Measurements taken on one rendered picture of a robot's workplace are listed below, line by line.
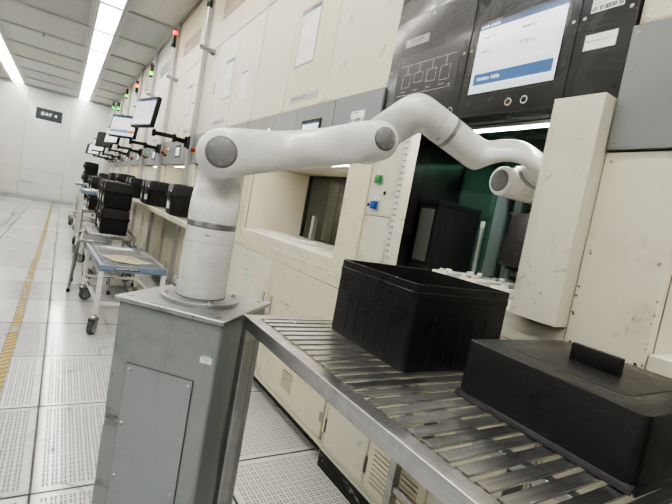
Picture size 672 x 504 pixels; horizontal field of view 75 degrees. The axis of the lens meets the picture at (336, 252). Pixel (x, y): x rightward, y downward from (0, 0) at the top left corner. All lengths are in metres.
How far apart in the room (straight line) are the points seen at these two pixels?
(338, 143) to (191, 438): 0.77
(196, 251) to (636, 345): 0.98
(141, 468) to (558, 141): 1.24
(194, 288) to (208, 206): 0.20
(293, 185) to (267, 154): 1.99
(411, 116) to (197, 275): 0.68
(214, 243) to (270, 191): 1.93
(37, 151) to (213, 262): 13.57
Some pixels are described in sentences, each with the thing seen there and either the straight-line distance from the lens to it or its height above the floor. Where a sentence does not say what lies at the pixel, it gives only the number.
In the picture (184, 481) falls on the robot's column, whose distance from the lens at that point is 1.17.
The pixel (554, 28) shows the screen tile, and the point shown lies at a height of 1.61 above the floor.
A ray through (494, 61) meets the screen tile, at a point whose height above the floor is 1.56.
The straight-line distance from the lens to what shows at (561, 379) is 0.71.
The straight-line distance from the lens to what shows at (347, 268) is 1.02.
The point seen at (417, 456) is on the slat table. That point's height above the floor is 0.76.
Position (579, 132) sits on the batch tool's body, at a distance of 1.16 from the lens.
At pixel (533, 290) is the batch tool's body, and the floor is 0.94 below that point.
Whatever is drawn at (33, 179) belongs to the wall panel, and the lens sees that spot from 14.58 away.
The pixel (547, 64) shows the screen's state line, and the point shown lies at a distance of 1.34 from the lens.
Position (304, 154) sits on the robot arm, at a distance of 1.11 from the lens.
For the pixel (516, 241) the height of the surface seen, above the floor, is 1.05.
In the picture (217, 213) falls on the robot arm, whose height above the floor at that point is 0.99.
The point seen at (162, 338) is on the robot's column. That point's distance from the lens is 1.08.
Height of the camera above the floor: 1.03
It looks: 4 degrees down
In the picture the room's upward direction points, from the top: 10 degrees clockwise
